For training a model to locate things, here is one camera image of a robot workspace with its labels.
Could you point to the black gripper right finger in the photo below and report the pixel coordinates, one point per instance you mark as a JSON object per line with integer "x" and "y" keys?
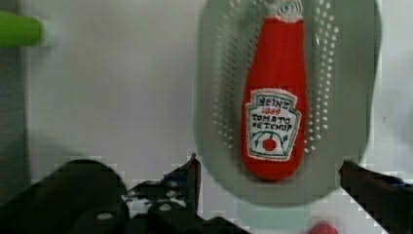
{"x": 387, "y": 199}

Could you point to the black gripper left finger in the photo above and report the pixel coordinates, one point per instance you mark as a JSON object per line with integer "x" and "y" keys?
{"x": 170, "y": 205}

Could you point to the red plush ketchup bottle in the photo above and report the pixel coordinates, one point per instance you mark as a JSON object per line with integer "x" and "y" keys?
{"x": 275, "y": 103}

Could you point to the green oval strainer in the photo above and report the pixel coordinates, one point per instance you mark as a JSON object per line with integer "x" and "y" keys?
{"x": 341, "y": 41}

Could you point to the pink plush toy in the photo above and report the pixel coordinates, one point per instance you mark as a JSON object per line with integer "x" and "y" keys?
{"x": 323, "y": 228}

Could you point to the green cylinder toy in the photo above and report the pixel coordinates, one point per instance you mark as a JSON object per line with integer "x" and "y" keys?
{"x": 19, "y": 31}

